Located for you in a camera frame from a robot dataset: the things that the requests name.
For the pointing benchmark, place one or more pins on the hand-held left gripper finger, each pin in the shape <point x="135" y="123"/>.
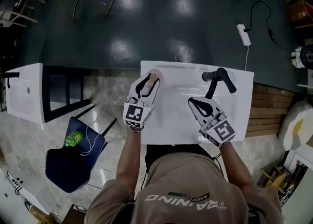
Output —
<point x="134" y="88"/>
<point x="152" y="94"/>

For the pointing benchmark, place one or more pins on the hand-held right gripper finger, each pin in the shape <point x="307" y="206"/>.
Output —
<point x="214" y="109"/>
<point x="196" y="114"/>

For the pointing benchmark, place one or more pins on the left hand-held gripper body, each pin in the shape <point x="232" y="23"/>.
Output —
<point x="135" y="116"/>

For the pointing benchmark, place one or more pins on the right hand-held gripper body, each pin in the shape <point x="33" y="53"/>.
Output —
<point x="221" y="131"/>

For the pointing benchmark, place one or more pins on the small beige round object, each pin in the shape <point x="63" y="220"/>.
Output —
<point x="153" y="78"/>

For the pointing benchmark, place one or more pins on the person's left forearm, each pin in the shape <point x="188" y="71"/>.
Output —
<point x="128" y="159"/>

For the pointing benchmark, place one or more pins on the person's right forearm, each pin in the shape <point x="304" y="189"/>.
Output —
<point x="236" y="166"/>

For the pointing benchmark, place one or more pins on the white washbasin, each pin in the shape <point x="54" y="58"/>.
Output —
<point x="176" y="120"/>

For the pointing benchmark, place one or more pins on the green drink bottle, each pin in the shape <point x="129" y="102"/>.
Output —
<point x="73" y="138"/>

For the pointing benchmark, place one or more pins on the white sink unit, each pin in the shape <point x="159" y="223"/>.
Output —
<point x="24" y="96"/>

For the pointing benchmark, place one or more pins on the wooden slat panel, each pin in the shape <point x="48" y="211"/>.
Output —
<point x="269" y="110"/>

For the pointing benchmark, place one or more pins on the person's beige t-shirt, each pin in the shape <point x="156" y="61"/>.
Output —
<point x="185" y="188"/>

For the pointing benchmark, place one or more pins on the white foam cushion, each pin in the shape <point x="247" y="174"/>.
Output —
<point x="293" y="120"/>

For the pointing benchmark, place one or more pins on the white power strip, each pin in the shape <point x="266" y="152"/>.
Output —
<point x="243" y="34"/>

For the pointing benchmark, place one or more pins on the navy blue chair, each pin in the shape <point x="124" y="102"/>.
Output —
<point x="71" y="169"/>

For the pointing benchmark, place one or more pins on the small black faucet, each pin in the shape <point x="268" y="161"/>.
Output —
<point x="11" y="75"/>

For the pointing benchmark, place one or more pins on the cardboard box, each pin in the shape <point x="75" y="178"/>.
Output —
<point x="298" y="10"/>

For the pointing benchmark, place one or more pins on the black metal frame stand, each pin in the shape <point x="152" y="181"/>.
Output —
<point x="46" y="91"/>

